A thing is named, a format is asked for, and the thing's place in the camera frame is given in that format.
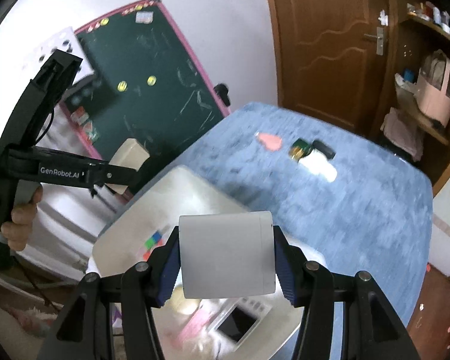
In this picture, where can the pink sponge puff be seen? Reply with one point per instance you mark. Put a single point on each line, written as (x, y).
(269, 141)

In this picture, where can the pink storage bag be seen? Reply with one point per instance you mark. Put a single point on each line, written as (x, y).
(433, 88)

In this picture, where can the pink folded towel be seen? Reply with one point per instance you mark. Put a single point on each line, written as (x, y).
(404, 133)

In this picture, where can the blue fuzzy table mat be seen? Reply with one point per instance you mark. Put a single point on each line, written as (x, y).
(376, 216)

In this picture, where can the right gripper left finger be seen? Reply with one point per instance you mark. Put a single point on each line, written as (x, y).
(151, 283)

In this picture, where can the white earbud case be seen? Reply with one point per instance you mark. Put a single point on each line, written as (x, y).
(317, 164)

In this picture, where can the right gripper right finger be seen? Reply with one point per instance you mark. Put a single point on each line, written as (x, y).
(304, 283)

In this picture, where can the rubik's cube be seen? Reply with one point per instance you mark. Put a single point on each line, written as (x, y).
(155, 241)

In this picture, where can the green gold perfume bottle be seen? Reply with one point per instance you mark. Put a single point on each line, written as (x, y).
(300, 149)

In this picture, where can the brown wooden door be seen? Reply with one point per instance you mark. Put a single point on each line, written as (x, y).
(335, 59)

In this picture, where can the white handheld game console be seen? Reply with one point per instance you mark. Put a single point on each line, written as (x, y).
(239, 320)

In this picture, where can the wooden shelf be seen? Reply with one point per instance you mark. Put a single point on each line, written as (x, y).
(418, 120)

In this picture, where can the white plastic tray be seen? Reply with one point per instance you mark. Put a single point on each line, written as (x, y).
(128, 240)

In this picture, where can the white power adapter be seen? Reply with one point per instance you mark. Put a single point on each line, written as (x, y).
(227, 255)

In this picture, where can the person's left hand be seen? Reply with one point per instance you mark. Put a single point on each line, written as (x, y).
(17, 232)

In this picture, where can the green chalkboard pink frame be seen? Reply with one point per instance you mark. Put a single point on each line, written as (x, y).
(146, 83)

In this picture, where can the black small case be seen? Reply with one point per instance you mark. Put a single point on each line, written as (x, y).
(326, 150)

